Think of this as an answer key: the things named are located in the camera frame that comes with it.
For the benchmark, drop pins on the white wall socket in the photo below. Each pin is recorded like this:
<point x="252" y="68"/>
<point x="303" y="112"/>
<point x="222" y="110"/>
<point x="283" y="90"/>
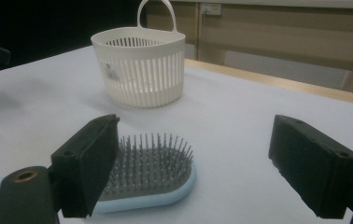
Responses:
<point x="210" y="8"/>

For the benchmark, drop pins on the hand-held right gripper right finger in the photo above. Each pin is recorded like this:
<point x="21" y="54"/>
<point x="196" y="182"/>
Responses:
<point x="314" y="168"/>

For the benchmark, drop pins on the light blue hairbrush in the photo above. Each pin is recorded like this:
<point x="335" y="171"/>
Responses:
<point x="165" y="193"/>

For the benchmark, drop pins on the white table mat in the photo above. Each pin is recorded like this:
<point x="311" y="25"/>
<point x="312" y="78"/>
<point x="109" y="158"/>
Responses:
<point x="227" y="124"/>

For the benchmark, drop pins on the black curtain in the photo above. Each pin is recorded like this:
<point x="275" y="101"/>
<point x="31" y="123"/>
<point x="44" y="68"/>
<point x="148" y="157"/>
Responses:
<point x="40" y="25"/>

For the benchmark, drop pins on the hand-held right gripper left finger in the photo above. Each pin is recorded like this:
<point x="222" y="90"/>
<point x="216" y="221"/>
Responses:
<point x="84" y="168"/>

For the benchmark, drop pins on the beige wooden desk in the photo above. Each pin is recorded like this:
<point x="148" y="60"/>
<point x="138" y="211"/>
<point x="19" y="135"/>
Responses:
<point x="274" y="34"/>

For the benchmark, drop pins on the white slotted plastic basket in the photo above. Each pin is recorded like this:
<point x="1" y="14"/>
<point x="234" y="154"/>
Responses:
<point x="140" y="81"/>

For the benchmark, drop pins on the light wooden table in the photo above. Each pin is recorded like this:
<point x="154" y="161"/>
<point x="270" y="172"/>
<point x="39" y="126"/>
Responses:
<point x="274" y="81"/>

